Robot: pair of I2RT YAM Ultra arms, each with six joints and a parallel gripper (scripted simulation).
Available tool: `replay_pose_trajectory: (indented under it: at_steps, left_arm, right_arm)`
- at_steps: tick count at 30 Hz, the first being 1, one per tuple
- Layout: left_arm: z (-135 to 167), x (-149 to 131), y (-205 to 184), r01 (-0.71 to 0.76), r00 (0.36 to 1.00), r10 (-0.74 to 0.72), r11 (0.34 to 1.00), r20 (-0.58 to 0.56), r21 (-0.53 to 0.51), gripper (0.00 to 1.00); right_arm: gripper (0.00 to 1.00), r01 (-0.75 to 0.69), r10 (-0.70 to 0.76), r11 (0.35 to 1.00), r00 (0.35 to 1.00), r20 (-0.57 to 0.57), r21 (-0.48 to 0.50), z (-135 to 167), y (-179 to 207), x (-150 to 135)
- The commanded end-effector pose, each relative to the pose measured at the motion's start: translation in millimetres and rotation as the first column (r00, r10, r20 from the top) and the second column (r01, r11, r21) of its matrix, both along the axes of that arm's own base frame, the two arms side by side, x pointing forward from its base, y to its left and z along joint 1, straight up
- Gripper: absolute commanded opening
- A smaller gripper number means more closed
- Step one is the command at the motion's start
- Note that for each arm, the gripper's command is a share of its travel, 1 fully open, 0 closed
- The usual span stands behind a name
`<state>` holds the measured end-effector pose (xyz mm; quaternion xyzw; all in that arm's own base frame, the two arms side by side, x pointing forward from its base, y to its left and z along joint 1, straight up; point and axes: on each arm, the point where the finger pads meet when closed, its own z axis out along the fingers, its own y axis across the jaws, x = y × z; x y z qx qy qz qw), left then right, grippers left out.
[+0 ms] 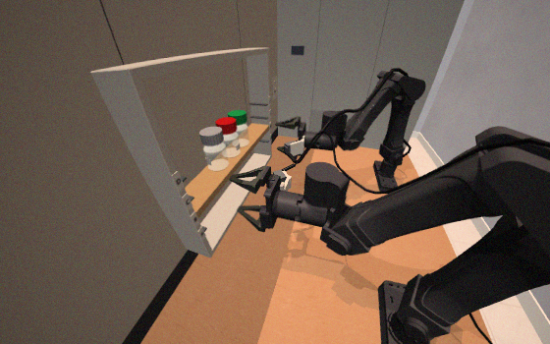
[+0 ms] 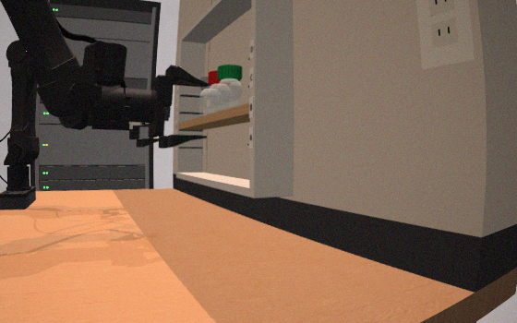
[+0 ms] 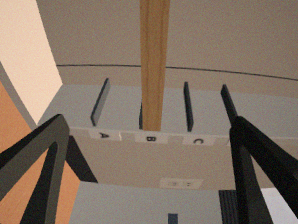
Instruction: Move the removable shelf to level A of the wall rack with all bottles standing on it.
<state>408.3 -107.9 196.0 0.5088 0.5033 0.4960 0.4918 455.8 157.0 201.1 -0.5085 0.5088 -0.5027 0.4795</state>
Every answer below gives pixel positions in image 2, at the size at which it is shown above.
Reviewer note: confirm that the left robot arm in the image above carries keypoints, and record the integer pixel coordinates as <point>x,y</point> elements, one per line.
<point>23,146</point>

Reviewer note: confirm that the white bottle with red cap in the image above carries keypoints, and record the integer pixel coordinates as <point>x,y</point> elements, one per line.
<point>212,92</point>

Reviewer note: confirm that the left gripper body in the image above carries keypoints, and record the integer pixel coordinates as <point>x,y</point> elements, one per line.
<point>132,127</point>

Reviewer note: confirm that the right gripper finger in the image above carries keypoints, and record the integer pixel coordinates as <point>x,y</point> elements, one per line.
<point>174,140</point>
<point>188,80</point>

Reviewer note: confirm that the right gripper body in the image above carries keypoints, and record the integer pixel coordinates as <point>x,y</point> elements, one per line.
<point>147,106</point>

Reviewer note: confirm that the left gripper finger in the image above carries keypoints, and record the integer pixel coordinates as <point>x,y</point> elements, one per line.
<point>147,141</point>

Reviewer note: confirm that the white bottle with green cap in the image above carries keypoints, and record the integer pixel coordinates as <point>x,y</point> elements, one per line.
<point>229,89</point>

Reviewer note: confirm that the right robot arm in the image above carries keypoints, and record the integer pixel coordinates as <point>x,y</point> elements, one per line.
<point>64,86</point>

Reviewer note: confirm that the pale grey bottle with grey ribbed cap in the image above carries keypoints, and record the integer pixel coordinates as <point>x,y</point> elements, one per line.
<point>203,98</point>

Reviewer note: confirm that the grey rectangular rack frame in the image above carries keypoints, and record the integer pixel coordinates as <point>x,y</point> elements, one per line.
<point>271,161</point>

